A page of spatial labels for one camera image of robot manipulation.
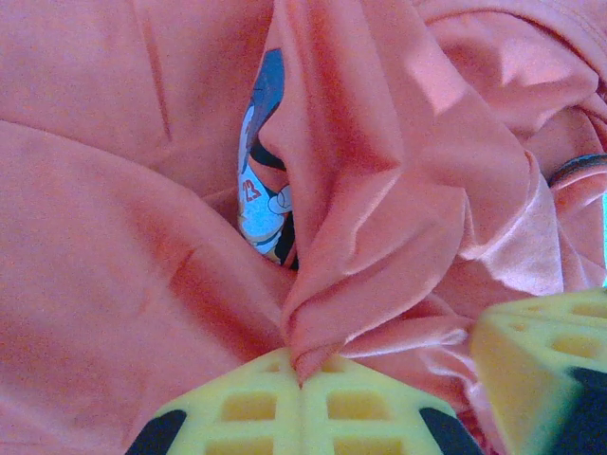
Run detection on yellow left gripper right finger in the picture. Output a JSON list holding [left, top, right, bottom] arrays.
[[302, 355, 480, 455]]

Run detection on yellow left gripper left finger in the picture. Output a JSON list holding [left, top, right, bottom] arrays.
[[125, 348, 304, 455]]

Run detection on orange t-shirt with print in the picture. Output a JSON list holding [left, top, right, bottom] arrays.
[[0, 0, 607, 455]]

